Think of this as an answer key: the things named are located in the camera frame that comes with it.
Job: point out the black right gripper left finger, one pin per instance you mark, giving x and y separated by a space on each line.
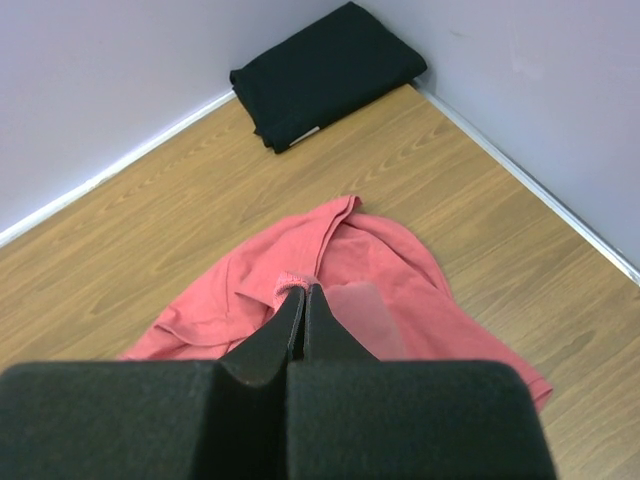
197 419

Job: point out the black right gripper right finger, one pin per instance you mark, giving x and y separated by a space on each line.
351 416

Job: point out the pink t shirt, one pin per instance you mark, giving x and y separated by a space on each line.
381 283

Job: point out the folded black t shirt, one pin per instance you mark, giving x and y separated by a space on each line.
321 74

